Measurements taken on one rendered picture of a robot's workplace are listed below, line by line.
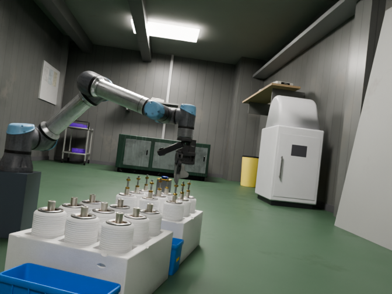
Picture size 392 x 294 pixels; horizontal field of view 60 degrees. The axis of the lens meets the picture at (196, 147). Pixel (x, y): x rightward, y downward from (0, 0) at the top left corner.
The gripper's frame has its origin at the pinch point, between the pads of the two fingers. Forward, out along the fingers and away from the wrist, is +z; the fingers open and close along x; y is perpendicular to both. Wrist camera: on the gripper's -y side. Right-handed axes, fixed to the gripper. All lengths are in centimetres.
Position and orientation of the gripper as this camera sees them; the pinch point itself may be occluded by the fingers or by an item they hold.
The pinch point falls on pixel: (175, 181)
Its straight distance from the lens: 154.4
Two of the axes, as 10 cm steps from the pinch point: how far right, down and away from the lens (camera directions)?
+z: -1.2, 9.9, -0.2
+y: 9.7, 1.2, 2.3
